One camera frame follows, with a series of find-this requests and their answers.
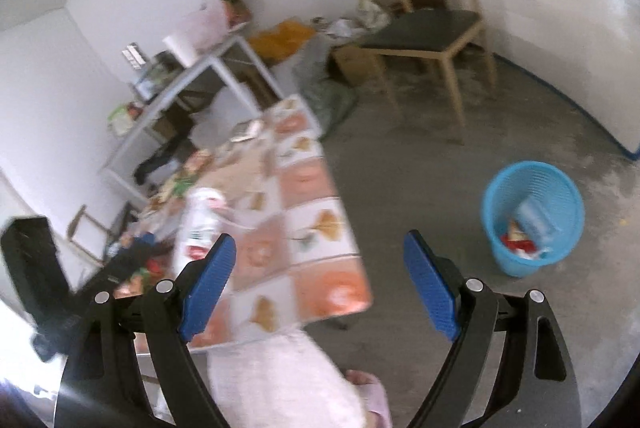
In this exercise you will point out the blue plastic waste basket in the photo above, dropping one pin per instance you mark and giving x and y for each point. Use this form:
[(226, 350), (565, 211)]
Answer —
[(533, 216)]

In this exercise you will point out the grey plastic bag on floor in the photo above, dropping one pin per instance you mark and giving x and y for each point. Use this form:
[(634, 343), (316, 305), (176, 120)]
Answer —
[(330, 101)]

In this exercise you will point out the cardboard box on floor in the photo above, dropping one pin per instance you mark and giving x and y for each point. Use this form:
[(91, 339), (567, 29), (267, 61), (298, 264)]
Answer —
[(354, 64)]

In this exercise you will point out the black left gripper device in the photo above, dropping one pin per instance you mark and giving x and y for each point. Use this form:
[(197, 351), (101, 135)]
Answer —
[(31, 258)]

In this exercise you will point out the yellow orange bag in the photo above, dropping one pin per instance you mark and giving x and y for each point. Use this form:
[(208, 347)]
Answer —
[(281, 41)]

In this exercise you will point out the white paper towel roll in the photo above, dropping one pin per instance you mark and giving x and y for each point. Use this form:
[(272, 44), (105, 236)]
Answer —
[(179, 45)]

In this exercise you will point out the pink white sleeve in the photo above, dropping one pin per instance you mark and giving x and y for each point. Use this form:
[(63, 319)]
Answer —
[(287, 380)]

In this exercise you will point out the white plastic bag under table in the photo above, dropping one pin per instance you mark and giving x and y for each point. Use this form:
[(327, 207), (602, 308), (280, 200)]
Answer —
[(214, 125)]

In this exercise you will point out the patterned tablecloth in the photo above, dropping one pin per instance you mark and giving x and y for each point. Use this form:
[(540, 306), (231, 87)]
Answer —
[(296, 261)]

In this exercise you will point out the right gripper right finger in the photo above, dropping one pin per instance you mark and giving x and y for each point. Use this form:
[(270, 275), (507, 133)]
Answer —
[(535, 384)]

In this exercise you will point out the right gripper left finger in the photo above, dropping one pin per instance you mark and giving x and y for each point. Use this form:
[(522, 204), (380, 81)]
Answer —
[(102, 384)]

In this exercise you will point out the wooden chair dark seat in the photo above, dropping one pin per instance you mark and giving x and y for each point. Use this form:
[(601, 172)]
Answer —
[(95, 239)]

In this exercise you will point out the wooden armchair dark seat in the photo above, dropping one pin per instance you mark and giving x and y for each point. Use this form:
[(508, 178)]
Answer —
[(435, 36)]

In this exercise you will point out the pink white plastic bag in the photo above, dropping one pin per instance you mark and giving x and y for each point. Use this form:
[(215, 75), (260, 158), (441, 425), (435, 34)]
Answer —
[(204, 219)]

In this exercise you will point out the white metal side table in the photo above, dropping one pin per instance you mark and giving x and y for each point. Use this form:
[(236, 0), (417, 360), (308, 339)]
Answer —
[(215, 61)]

